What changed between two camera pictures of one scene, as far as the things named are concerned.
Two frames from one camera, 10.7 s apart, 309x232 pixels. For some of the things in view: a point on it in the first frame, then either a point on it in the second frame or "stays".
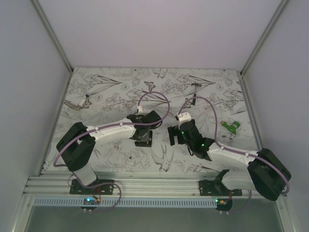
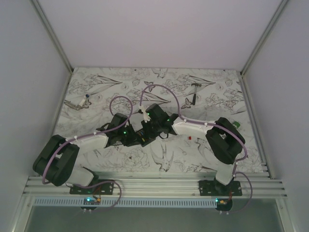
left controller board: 89,200 stays
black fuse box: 146,140 stays
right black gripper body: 190,146 → 152,126
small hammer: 196,85 stays
